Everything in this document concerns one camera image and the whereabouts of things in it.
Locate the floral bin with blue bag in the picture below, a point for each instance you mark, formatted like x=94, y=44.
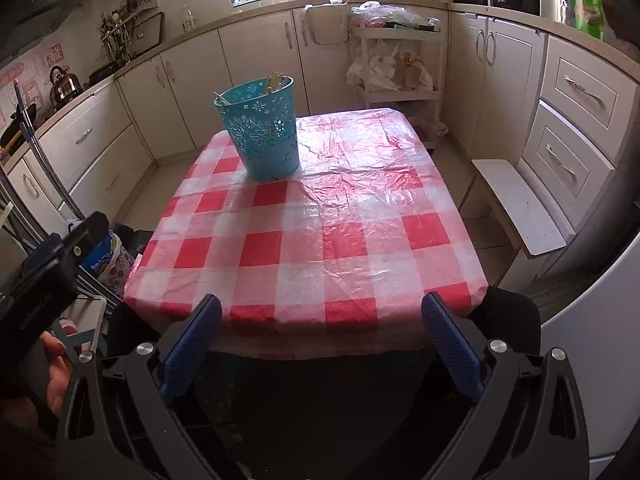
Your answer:
x=110, y=263

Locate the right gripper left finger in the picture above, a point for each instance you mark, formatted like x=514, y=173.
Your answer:
x=184, y=345

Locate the white stool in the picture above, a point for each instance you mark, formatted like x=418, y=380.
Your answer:
x=498, y=190

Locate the metal pole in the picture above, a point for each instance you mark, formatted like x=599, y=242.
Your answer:
x=28, y=131

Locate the white plastic bag on cabinet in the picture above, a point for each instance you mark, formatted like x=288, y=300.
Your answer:
x=328, y=24

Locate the dish rack with utensils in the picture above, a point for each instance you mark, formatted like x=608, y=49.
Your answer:
x=121, y=31

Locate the metal kettle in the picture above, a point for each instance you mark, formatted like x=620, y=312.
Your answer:
x=65, y=86

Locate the white storage trolley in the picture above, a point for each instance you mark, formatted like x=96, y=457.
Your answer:
x=397, y=58

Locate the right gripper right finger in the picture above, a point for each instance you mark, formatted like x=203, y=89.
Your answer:
x=456, y=351

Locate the red white checkered tablecloth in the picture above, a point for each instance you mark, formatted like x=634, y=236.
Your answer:
x=332, y=261

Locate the green snack bag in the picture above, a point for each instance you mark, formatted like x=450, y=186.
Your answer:
x=589, y=17

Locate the clear plastic bottle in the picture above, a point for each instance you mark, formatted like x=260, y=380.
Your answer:
x=188, y=20

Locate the person's left hand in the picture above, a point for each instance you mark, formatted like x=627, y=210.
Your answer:
x=20, y=411

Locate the teal perforated plastic basket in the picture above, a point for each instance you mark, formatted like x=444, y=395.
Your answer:
x=262, y=127

